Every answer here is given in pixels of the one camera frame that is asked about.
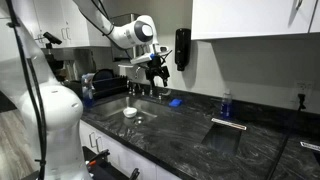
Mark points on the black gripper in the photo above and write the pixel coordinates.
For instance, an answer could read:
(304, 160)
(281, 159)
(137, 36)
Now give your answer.
(157, 70)

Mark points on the clear soap bottle blue cap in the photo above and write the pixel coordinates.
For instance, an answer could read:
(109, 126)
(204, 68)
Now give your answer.
(88, 93)

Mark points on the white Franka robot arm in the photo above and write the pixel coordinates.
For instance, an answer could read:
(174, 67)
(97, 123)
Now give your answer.
(60, 113)

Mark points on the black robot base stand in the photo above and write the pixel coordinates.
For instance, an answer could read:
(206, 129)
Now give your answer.
(100, 166)

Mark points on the small bottle with blue liquid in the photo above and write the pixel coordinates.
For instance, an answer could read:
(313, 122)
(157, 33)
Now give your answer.
(226, 106)

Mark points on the chrome gooseneck faucet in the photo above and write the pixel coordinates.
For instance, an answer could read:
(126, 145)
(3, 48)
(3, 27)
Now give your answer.
(137, 70)

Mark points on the chrome side tap fixture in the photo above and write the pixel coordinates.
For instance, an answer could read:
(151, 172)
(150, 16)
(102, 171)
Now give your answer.
(133, 90)

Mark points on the blue sponge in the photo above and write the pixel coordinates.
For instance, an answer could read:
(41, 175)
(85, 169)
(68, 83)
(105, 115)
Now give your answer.
(175, 103)

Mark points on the black dish rack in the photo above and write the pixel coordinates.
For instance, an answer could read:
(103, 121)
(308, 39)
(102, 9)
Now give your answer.
(110, 87)

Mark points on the stainless steel sink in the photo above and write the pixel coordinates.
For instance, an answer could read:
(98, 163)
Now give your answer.
(110, 106)

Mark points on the black plate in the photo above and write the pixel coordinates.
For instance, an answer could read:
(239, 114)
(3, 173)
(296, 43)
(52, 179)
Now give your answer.
(103, 75)

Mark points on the steel paper towel dispenser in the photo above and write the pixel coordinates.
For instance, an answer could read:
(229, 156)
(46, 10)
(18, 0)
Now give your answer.
(125, 19)

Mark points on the white lower cabinet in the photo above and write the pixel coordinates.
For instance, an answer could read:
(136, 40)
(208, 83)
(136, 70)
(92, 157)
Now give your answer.
(116, 154)

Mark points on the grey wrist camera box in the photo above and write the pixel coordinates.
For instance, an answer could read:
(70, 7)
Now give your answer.
(161, 49)

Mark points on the black wall soap dispenser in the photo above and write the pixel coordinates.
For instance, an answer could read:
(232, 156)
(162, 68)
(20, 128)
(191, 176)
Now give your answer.
(182, 46)

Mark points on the black camera on stand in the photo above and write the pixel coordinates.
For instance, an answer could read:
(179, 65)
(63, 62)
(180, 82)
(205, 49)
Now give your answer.
(51, 37)

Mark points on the white wall outlet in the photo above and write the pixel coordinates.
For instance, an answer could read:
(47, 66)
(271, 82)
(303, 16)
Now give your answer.
(308, 87)

